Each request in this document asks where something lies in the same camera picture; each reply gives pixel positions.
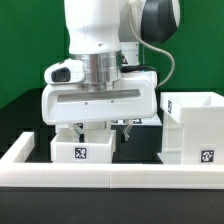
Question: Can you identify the white U-shaped table fence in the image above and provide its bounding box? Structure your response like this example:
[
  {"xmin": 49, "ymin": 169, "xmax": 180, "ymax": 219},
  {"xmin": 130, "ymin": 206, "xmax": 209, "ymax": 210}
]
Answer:
[{"xmin": 0, "ymin": 132, "xmax": 224, "ymax": 189}]

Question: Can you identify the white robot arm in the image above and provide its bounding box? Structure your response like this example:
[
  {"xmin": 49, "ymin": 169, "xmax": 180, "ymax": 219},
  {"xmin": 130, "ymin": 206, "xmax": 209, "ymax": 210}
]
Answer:
[{"xmin": 42, "ymin": 0, "xmax": 180, "ymax": 142}]

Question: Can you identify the white drawer cabinet frame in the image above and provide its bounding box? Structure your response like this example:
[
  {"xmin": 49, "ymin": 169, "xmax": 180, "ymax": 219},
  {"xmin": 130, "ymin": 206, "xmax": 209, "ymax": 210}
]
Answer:
[{"xmin": 158, "ymin": 92, "xmax": 224, "ymax": 165}]

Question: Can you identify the white drawer box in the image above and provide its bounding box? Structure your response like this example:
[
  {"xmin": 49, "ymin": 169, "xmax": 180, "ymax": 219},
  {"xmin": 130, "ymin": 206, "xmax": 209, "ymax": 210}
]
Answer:
[
  {"xmin": 50, "ymin": 129, "xmax": 116, "ymax": 164},
  {"xmin": 55, "ymin": 121, "xmax": 110, "ymax": 133}
]

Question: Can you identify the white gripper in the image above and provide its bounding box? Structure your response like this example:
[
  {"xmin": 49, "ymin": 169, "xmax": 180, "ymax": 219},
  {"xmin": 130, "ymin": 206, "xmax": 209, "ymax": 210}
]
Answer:
[{"xmin": 42, "ymin": 71, "xmax": 157, "ymax": 142}]

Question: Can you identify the fiducial marker sheet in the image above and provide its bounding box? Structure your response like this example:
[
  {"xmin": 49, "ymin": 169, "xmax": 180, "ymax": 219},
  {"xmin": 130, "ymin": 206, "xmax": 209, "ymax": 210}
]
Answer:
[{"xmin": 112, "ymin": 117, "xmax": 162, "ymax": 126}]

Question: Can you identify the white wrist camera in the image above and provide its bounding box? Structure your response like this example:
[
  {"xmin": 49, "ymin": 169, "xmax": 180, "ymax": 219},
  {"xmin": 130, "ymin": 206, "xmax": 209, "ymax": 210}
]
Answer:
[{"xmin": 44, "ymin": 59, "xmax": 85, "ymax": 85}]

